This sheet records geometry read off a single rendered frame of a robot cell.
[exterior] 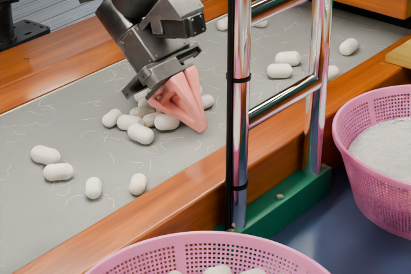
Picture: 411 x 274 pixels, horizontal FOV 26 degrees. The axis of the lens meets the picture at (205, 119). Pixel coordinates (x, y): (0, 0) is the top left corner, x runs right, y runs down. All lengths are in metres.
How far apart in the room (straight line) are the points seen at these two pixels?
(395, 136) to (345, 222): 0.15
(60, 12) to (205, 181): 0.80
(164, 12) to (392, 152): 0.33
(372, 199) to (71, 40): 0.54
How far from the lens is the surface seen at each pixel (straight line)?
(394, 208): 1.05
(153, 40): 1.10
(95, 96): 1.24
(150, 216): 0.94
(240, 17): 0.88
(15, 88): 1.24
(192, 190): 0.98
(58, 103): 1.23
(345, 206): 1.12
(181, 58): 1.13
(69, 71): 1.29
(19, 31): 1.63
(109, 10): 1.13
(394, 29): 1.48
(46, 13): 1.72
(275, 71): 1.27
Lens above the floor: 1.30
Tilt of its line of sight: 28 degrees down
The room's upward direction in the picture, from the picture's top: straight up
